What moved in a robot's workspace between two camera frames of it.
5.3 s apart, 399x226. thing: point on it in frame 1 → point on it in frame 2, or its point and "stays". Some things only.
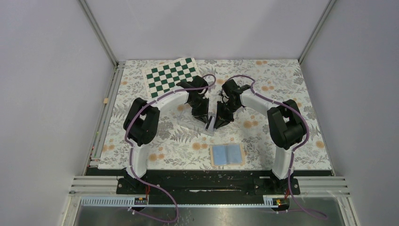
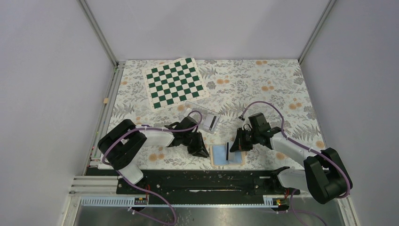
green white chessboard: [162, 78] stays
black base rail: [174, 181] stays
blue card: [227, 155] stays
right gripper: [222, 119] → [240, 145]
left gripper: [203, 115] → [199, 149]
